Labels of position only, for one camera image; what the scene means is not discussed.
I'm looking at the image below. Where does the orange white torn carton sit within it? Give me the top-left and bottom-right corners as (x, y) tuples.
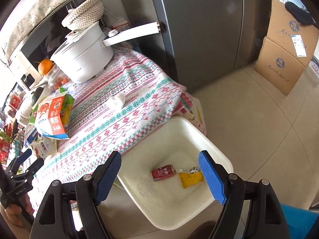
(35, 93), (69, 140)

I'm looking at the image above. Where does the green onion rings bag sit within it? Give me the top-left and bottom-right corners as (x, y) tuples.
(28, 86), (75, 127)

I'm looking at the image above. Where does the white plastic trash bin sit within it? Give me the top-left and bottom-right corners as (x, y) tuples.
(118, 117), (234, 230)

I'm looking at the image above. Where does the person's left hand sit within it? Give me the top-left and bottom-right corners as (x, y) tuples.
(5, 194), (34, 228)

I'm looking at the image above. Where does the blue plastic stool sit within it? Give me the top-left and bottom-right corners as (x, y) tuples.
(281, 204), (319, 239)

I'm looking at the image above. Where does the yellow snack wrapper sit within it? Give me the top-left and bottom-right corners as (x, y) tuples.
(178, 170), (204, 189)

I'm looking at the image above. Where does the glass jar with fruit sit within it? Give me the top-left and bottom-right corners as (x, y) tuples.
(46, 65), (70, 91)

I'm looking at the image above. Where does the red small carton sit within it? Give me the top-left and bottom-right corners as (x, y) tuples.
(151, 165), (175, 181)

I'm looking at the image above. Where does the black microwave oven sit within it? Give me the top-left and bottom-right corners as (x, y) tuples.
(20, 0), (94, 64)

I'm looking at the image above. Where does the orange mandarin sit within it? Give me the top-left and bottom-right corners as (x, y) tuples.
(38, 59), (53, 76)

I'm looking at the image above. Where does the crumpled white tissue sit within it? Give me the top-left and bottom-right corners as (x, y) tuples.
(107, 93), (125, 111)

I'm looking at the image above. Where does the white electric cooking pot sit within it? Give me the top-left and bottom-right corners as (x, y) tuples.
(50, 22), (160, 84)

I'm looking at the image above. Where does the patterned handmade tablecloth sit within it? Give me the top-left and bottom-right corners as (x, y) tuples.
(23, 45), (208, 214)

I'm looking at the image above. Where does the lower cardboard box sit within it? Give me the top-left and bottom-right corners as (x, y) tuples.
(255, 38), (305, 96)

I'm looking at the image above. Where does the cardboard box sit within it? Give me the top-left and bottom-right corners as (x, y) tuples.
(255, 38), (305, 96)
(267, 0), (318, 66)

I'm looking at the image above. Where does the upper cardboard box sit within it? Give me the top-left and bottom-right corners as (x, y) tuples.
(267, 0), (318, 66)

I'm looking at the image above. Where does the floral cloth cover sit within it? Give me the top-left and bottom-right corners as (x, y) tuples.
(1, 0), (67, 59)

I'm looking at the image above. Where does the grey refrigerator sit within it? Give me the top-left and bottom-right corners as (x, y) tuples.
(113, 0), (275, 94)

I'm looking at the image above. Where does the black cap on box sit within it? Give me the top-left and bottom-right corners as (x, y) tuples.
(285, 2), (315, 25)

